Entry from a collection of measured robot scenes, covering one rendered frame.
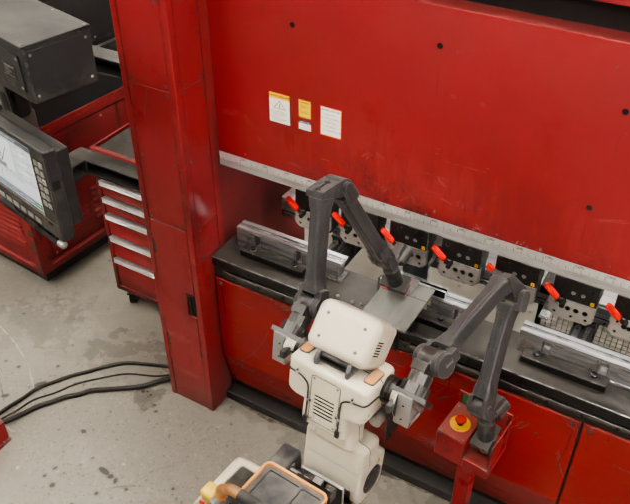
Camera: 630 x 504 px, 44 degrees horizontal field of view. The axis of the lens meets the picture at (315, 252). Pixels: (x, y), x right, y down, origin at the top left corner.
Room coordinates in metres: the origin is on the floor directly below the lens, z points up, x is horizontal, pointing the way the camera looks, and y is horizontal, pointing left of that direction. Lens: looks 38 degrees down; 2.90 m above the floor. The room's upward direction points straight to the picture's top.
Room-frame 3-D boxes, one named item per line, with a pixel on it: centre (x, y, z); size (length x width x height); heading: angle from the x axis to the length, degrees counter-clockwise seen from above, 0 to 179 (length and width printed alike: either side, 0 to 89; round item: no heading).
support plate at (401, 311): (2.16, -0.30, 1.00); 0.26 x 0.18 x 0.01; 149
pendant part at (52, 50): (2.48, 0.98, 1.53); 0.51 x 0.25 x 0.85; 47
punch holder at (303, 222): (2.50, -0.01, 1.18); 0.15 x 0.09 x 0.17; 59
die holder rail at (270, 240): (2.57, 0.10, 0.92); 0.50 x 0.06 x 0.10; 59
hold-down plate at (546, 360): (1.93, -0.87, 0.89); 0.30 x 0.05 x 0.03; 59
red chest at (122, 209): (3.35, 0.74, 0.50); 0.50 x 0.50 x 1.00; 59
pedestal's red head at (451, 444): (1.76, -0.54, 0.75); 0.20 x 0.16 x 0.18; 54
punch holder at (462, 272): (2.19, -0.53, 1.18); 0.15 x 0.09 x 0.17; 59
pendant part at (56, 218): (2.39, 1.00, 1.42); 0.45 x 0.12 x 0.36; 47
